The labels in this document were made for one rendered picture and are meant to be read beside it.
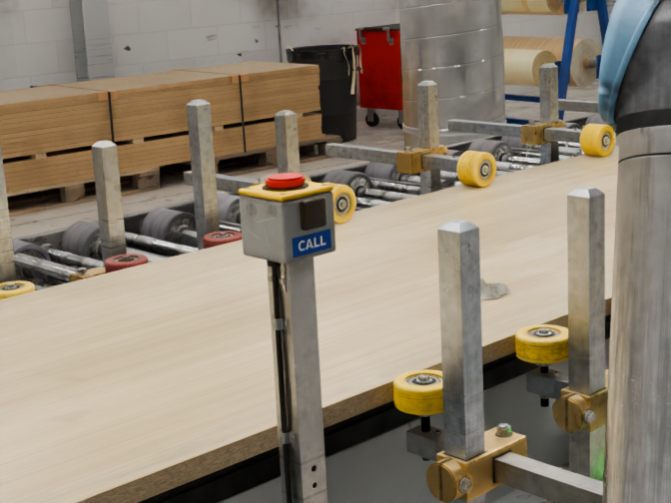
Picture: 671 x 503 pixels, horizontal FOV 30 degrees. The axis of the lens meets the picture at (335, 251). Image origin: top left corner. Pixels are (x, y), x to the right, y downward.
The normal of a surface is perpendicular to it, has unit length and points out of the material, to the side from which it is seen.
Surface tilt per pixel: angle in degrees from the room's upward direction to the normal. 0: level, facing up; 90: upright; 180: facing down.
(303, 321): 90
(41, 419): 0
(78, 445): 0
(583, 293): 90
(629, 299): 75
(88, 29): 90
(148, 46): 90
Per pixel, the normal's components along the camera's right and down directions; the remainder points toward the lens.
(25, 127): 0.63, 0.15
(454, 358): -0.73, 0.20
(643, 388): -0.67, -0.11
